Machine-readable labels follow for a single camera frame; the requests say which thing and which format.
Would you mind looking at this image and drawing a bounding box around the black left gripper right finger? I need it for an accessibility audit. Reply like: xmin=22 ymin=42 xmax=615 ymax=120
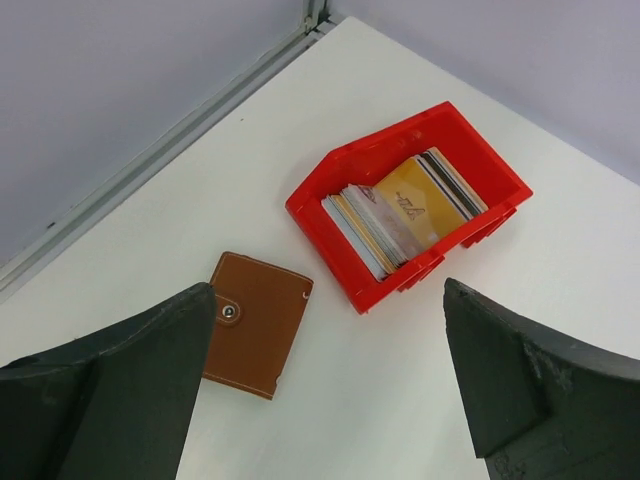
xmin=443 ymin=278 xmax=639 ymax=479

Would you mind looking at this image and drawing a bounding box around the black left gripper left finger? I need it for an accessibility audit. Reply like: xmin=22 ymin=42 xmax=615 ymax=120
xmin=1 ymin=282 xmax=216 ymax=479

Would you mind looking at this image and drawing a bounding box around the brown leather card holder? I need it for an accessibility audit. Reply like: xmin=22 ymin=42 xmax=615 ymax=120
xmin=202 ymin=251 xmax=313 ymax=400

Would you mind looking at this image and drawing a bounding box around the red plastic bin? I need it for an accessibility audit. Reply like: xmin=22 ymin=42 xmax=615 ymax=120
xmin=286 ymin=101 xmax=533 ymax=314

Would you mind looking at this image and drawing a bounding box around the stack of credit cards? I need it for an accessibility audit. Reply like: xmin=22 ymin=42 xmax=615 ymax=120
xmin=321 ymin=147 xmax=489 ymax=282

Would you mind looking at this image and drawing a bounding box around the aluminium frame rail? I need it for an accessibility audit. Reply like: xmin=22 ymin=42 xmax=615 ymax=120
xmin=1 ymin=1 xmax=340 ymax=298

